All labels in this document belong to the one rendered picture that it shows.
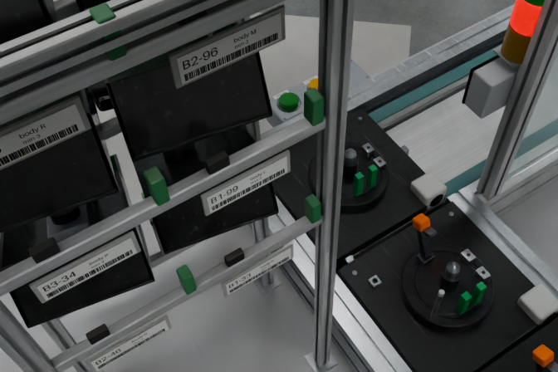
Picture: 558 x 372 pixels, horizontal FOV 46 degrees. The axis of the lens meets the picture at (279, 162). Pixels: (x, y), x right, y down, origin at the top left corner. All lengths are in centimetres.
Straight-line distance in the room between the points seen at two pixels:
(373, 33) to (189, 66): 116
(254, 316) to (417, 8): 210
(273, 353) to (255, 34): 75
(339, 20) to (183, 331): 76
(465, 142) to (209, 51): 92
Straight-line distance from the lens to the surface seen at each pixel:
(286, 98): 128
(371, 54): 153
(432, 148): 129
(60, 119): 43
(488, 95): 97
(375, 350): 103
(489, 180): 115
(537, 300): 107
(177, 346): 115
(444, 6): 306
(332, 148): 61
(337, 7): 49
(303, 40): 156
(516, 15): 93
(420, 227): 100
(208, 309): 117
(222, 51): 45
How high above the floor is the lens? 191
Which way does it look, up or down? 53 degrees down
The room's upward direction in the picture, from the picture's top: 3 degrees counter-clockwise
